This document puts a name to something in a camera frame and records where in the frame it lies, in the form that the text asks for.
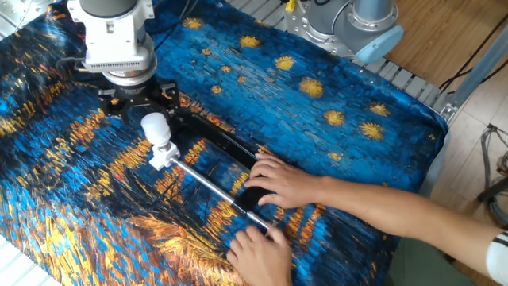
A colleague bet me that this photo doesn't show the person's left hand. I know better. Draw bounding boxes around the person's left hand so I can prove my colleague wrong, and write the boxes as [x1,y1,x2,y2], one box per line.
[225,224,294,286]

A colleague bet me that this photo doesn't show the black metal stand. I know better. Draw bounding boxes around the black metal stand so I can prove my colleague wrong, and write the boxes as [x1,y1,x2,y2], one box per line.
[475,126,508,231]

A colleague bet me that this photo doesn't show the person's right forearm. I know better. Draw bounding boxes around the person's right forearm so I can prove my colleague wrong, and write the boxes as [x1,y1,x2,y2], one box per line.
[317,175,499,269]

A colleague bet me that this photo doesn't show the person's right hand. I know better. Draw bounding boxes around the person's right hand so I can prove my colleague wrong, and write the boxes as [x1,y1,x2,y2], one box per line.
[240,154,328,211]

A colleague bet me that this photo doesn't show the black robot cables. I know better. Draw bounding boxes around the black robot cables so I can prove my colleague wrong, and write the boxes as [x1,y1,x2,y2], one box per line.
[67,49,104,77]

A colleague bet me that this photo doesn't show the white bulb socket block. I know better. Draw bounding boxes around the white bulb socket block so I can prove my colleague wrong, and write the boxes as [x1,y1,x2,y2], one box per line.
[148,141,183,171]

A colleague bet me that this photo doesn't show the white light bulb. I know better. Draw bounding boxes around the white light bulb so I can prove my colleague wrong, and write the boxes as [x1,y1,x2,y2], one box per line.
[140,112,172,149]

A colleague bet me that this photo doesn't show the light blue post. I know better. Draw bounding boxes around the light blue post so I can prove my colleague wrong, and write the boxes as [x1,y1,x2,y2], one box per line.
[415,46,508,209]

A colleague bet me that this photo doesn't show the white shirt sleeve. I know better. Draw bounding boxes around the white shirt sleeve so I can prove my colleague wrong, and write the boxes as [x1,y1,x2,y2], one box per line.
[484,229,508,277]

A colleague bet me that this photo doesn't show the green trousers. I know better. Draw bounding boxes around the green trousers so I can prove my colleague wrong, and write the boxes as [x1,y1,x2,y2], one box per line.
[387,235,508,286]

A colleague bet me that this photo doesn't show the starry night print tablecloth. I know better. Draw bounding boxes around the starry night print tablecloth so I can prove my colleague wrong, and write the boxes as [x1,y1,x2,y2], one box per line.
[0,0,451,286]

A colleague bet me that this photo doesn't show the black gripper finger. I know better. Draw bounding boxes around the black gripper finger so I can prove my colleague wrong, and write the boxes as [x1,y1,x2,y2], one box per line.
[156,76,182,110]
[95,83,125,117]

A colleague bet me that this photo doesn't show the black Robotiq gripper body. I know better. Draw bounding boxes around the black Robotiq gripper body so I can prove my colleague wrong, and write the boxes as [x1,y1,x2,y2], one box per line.
[108,78,169,117]

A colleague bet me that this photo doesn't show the black C-clamp with metal screw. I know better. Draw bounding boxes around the black C-clamp with metal screw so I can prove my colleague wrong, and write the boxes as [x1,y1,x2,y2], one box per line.
[148,103,288,233]

